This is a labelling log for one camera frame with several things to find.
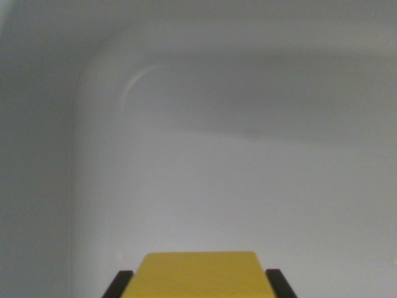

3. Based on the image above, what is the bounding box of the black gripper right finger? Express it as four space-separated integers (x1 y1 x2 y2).
265 268 298 298

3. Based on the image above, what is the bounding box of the grey plastic bin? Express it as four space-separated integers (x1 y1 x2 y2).
0 0 397 298

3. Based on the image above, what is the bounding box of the yellow cube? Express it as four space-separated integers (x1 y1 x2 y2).
121 251 276 298

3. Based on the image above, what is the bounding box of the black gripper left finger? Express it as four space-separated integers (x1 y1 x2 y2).
101 270 134 298

